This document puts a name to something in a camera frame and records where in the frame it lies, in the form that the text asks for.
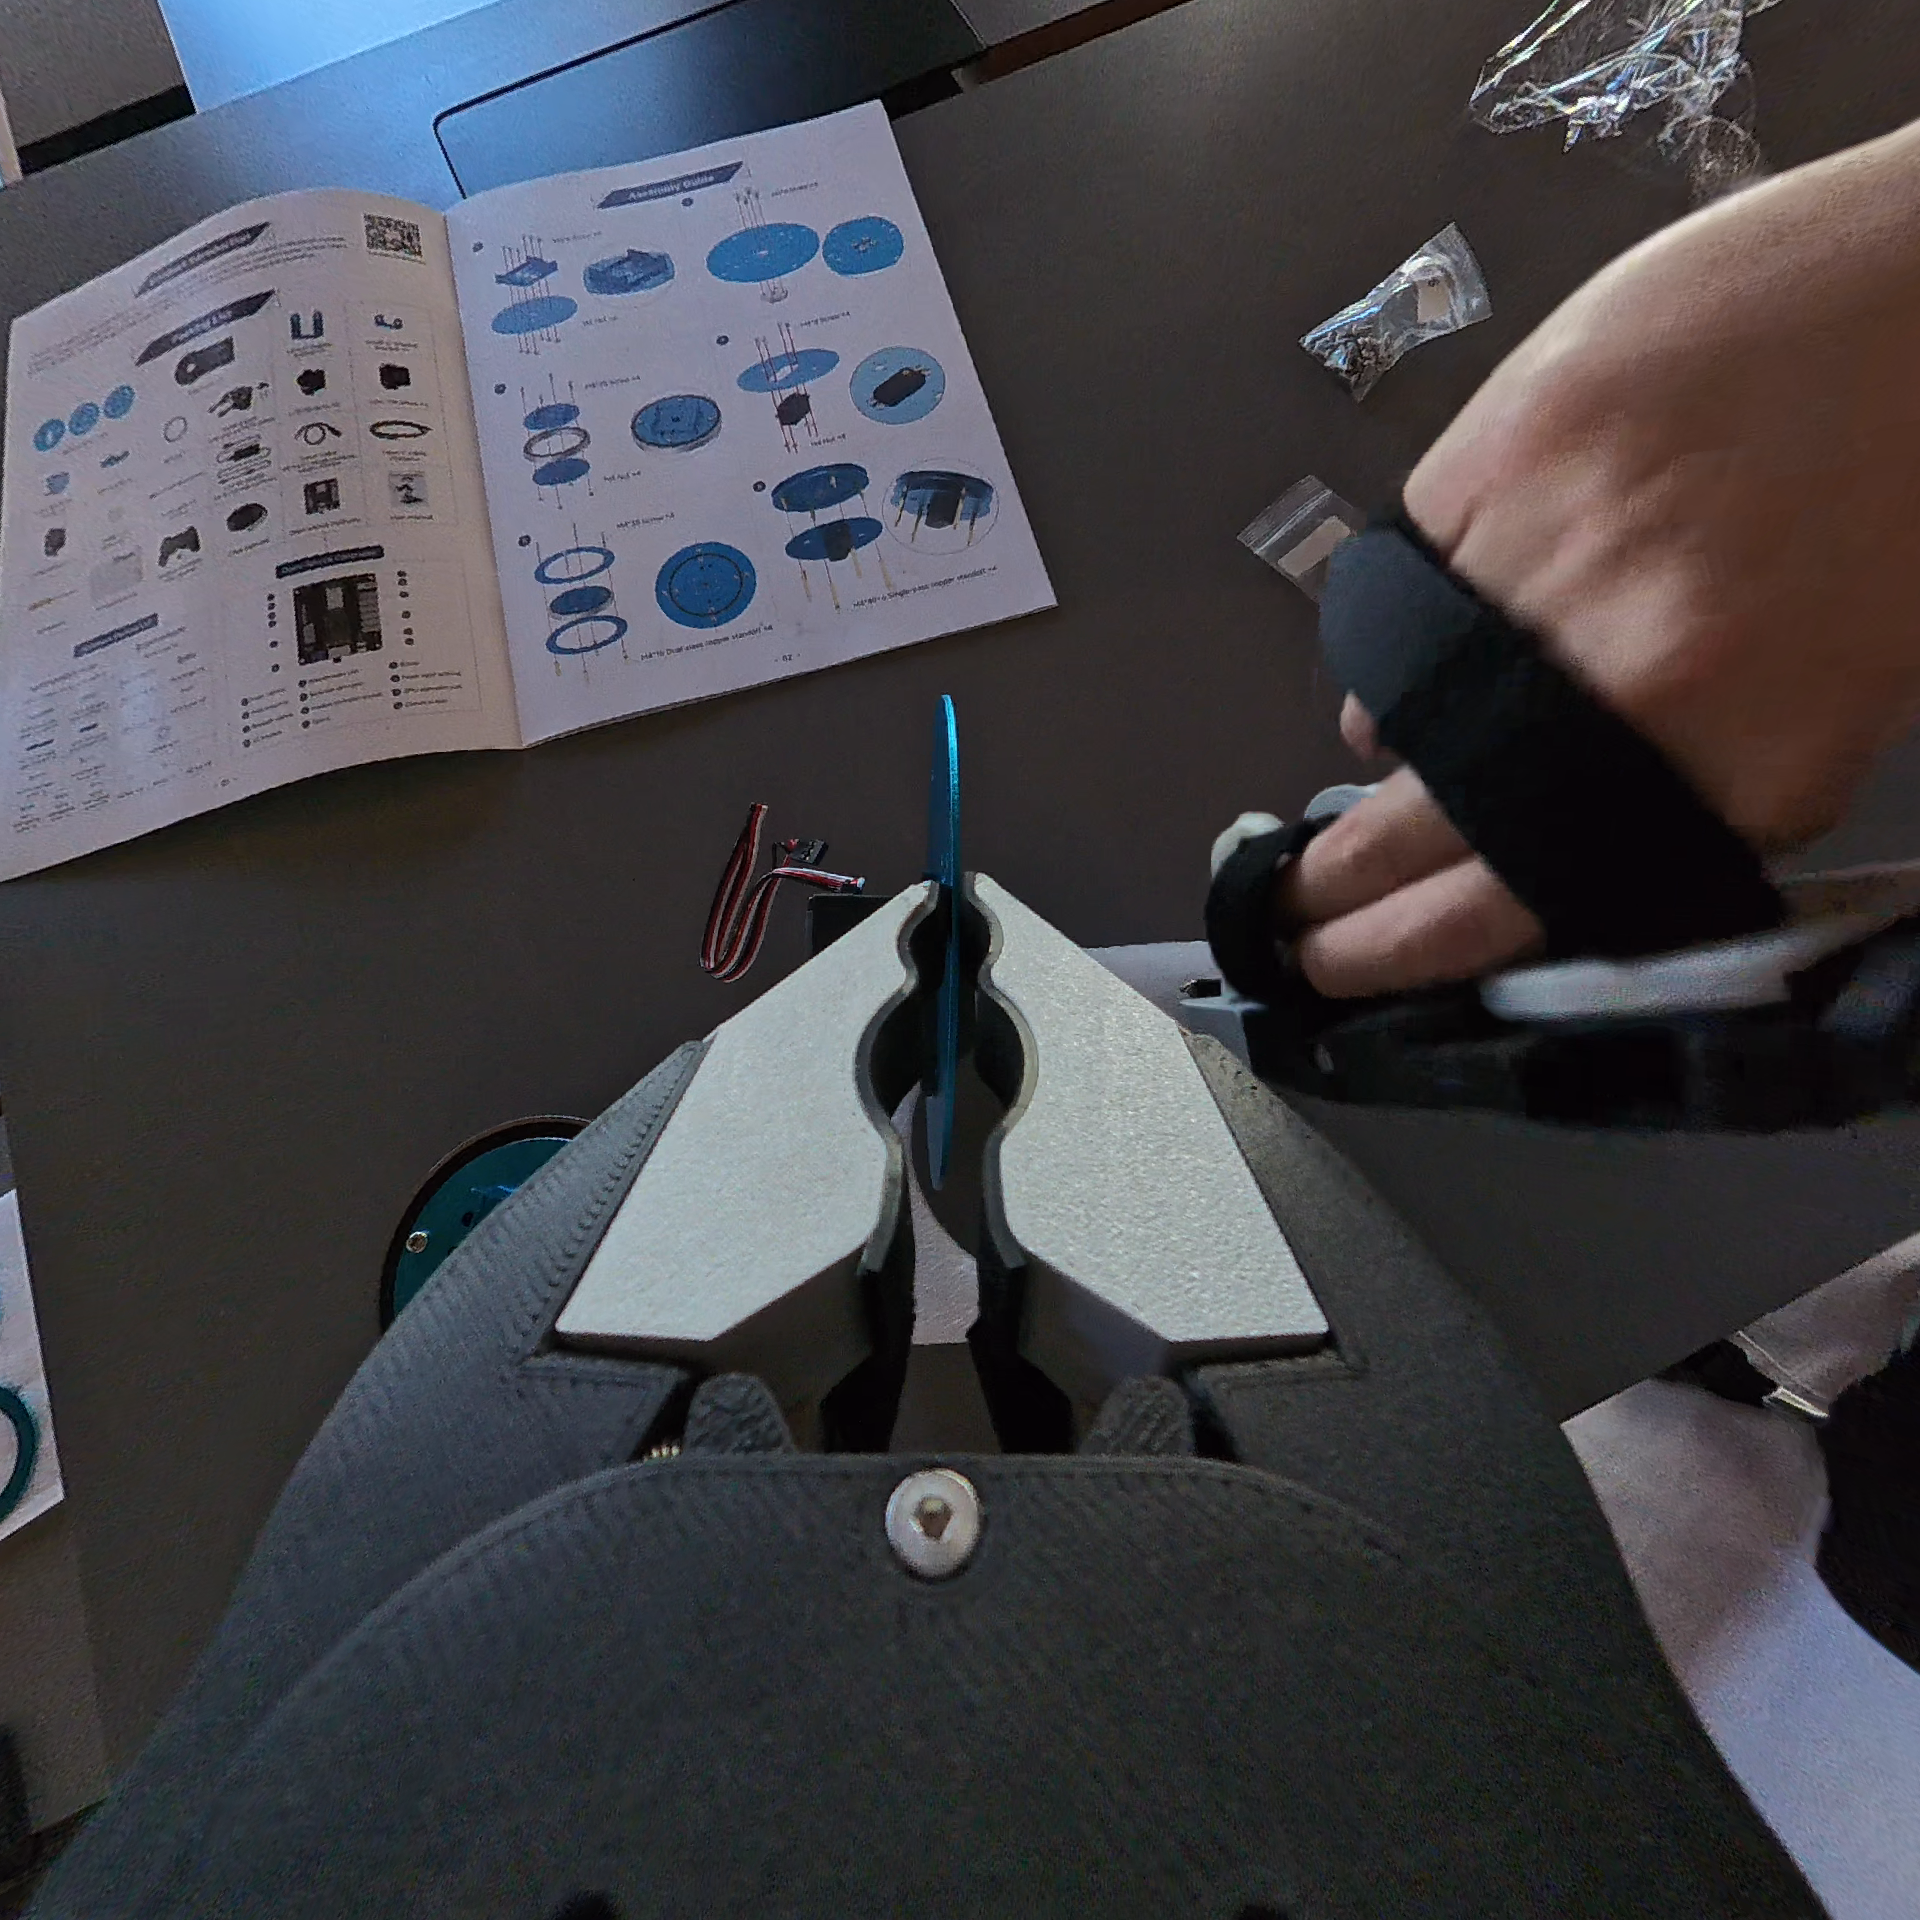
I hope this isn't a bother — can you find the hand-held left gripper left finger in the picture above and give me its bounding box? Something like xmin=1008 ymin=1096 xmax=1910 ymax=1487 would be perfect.
xmin=550 ymin=882 xmax=923 ymax=1453

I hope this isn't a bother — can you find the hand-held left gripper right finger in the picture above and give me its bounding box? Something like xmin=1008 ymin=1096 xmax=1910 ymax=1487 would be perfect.
xmin=966 ymin=874 xmax=1335 ymax=1453

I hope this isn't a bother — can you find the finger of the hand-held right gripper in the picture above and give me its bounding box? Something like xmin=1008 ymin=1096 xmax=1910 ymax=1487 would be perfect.
xmin=1180 ymin=976 xmax=1270 ymax=1076

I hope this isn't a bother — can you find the blue metal disc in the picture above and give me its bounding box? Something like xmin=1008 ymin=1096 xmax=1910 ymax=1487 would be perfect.
xmin=918 ymin=696 xmax=965 ymax=1193

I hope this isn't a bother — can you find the dark desk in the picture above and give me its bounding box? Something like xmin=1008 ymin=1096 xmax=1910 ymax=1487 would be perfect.
xmin=0 ymin=0 xmax=1920 ymax=1801

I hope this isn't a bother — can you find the person's right hand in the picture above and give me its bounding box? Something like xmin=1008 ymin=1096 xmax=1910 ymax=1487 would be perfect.
xmin=1295 ymin=120 xmax=1920 ymax=1000

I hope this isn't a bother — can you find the small clear zip bag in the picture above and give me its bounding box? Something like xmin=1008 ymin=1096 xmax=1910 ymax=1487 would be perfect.
xmin=1239 ymin=475 xmax=1368 ymax=605

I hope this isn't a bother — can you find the white backing sheet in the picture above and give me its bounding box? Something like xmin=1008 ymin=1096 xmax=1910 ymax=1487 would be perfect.
xmin=0 ymin=1184 xmax=68 ymax=1549

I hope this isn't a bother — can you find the clear bag of screws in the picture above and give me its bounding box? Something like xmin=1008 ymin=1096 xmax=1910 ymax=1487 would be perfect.
xmin=1300 ymin=224 xmax=1496 ymax=403

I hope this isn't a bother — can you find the open assembly manual booklet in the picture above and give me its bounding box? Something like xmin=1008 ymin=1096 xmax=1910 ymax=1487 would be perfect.
xmin=0 ymin=100 xmax=1059 ymax=885

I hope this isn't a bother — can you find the crumpled clear plastic wrap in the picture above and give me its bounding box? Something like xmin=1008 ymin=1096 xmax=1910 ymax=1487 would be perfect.
xmin=1469 ymin=0 xmax=1789 ymax=202

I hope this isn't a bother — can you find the dark monitor stand base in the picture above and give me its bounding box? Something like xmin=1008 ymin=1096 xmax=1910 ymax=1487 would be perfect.
xmin=435 ymin=0 xmax=984 ymax=202

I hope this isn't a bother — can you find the pale blue screen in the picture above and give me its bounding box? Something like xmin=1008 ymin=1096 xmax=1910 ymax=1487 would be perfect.
xmin=157 ymin=0 xmax=751 ymax=111

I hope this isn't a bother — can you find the teal round base plate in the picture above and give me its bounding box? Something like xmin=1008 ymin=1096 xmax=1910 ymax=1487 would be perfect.
xmin=376 ymin=1117 xmax=595 ymax=1325

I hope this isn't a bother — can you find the red black white servo cable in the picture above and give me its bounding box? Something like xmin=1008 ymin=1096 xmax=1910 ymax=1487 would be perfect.
xmin=701 ymin=804 xmax=869 ymax=986

